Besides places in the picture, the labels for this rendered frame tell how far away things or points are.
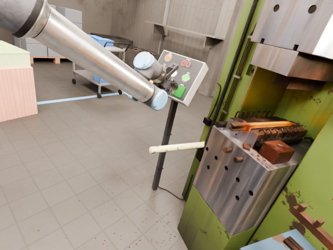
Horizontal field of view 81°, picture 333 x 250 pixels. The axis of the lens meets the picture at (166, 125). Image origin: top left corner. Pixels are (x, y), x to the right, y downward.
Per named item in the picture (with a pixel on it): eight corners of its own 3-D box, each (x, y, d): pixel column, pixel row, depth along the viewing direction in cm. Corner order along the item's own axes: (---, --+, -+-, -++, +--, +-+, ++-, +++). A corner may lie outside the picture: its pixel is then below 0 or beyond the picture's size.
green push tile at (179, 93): (180, 97, 119) (185, 87, 119) (170, 93, 123) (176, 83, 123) (181, 98, 121) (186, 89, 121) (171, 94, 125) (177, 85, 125)
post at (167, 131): (153, 190, 179) (180, 74, 130) (151, 187, 182) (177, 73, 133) (157, 189, 181) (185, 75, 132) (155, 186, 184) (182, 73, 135)
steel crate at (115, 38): (132, 64, 640) (135, 41, 608) (103, 64, 565) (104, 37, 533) (117, 57, 685) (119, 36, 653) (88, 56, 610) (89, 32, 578)
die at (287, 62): (287, 76, 78) (299, 51, 73) (249, 63, 93) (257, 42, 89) (337, 83, 97) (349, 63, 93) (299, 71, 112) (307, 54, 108)
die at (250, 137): (251, 148, 94) (259, 133, 90) (225, 127, 109) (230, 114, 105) (301, 142, 113) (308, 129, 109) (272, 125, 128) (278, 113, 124)
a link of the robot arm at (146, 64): (128, 65, 89) (139, 46, 88) (142, 77, 100) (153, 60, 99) (141, 72, 84) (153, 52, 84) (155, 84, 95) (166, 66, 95)
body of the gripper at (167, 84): (160, 90, 114) (149, 82, 103) (167, 77, 113) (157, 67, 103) (170, 94, 110) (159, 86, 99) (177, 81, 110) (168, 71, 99)
